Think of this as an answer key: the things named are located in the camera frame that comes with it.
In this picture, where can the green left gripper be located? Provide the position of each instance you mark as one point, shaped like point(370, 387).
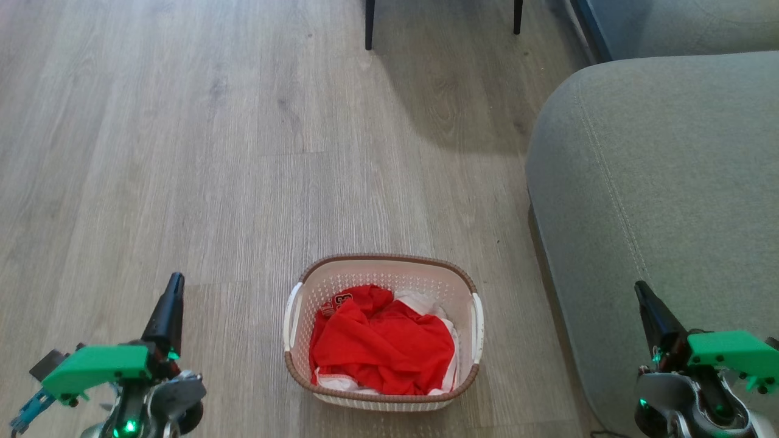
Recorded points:
point(97, 366)

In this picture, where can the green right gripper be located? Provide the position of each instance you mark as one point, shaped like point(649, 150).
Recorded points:
point(733, 353)

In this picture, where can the red jersey garment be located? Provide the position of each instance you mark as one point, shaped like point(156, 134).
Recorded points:
point(380, 347)

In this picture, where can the white plastic laundry basket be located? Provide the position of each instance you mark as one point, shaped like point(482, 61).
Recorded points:
point(377, 401)

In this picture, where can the white garment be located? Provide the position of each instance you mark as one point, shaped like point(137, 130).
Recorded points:
point(426, 301)

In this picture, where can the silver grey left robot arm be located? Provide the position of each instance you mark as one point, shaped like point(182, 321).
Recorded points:
point(164, 398)

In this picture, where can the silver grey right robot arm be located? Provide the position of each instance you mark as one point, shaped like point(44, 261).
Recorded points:
point(675, 398)

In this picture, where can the grey-green fabric sofa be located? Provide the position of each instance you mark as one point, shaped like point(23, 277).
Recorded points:
point(669, 182)

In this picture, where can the grey sofa back section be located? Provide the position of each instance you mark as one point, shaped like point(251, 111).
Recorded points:
point(688, 27)

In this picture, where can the dark blue sofa base trim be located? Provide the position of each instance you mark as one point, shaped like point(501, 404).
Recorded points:
point(593, 27)

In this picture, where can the black furniture leg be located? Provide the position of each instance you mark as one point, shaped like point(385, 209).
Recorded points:
point(518, 17)
point(369, 24)

